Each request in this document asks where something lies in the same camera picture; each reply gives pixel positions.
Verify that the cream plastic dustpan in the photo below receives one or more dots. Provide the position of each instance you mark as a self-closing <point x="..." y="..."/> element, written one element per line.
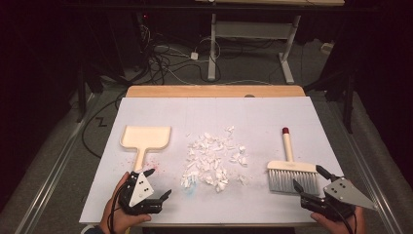
<point x="146" y="138"/>

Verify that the white power strip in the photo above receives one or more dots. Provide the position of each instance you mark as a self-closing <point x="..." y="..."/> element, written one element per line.
<point x="326" y="48"/>

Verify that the white power adapter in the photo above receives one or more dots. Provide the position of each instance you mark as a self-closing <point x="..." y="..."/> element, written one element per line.
<point x="194" y="56"/>

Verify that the metal floor rail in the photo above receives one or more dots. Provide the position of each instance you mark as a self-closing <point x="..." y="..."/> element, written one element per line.
<point x="49" y="182"/>
<point x="370" y="182"/>

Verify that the white metal desk frame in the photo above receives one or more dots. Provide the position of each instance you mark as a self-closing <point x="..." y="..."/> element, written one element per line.
<point x="212" y="48"/>

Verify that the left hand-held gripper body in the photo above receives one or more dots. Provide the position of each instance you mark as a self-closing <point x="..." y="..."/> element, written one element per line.
<point x="141" y="191"/>

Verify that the cream brush with grey bristles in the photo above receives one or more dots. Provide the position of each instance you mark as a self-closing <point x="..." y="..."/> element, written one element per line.
<point x="292" y="166"/>

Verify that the black metal stand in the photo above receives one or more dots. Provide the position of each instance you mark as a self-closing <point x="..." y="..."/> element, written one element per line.
<point x="349" y="113"/>

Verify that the person's left hand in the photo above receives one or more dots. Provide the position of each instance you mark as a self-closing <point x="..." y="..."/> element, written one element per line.
<point x="117" y="221"/>

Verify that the person's right hand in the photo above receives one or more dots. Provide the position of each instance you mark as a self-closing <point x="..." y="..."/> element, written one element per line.
<point x="337" y="227"/>

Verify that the white table cover sheet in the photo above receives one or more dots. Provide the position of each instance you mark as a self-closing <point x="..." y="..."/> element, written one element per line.
<point x="227" y="113"/>

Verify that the pile of white paper scraps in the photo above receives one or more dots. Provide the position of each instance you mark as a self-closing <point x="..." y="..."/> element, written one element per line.
<point x="207" y="159"/>

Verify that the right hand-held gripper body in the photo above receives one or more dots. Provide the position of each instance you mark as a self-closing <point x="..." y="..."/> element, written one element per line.
<point x="345" y="195"/>

